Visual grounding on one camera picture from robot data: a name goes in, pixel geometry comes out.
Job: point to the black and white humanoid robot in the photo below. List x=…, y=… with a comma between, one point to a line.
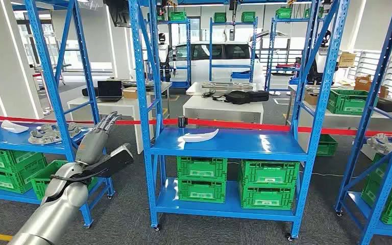
x=332, y=61
x=164, y=54

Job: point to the black laptop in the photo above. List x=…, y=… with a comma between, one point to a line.
x=109, y=89

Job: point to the black backpack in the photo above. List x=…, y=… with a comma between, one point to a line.
x=238, y=97

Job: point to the grey cast metal part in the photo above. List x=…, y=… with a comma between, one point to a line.
x=52, y=135
x=383, y=142

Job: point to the black stanchion post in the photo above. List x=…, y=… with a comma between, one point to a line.
x=181, y=121

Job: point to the black overhead monitor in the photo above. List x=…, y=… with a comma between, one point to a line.
x=118, y=13

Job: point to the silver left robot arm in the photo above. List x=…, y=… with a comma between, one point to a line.
x=57, y=213

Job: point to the long red barrier tape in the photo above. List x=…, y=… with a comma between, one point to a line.
x=250, y=125

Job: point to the white car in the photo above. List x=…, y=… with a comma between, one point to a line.
x=216, y=67

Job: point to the white curved plastic part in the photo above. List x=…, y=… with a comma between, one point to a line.
x=13, y=128
x=197, y=137

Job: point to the blue storage bin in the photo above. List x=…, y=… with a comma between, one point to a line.
x=294, y=81
x=240, y=76

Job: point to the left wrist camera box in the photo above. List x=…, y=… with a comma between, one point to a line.
x=114, y=162

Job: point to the black hard case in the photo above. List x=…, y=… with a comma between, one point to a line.
x=258, y=96

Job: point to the black soft case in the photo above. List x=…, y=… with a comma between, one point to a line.
x=84, y=92
x=387, y=105

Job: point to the white table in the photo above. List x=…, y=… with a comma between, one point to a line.
x=216, y=110
x=114, y=108
x=351, y=118

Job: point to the cardboard box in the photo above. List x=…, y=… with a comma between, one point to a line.
x=130, y=94
x=362, y=84
x=347, y=60
x=311, y=98
x=383, y=92

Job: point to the long grey metal panel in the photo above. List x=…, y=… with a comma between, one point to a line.
x=226, y=86

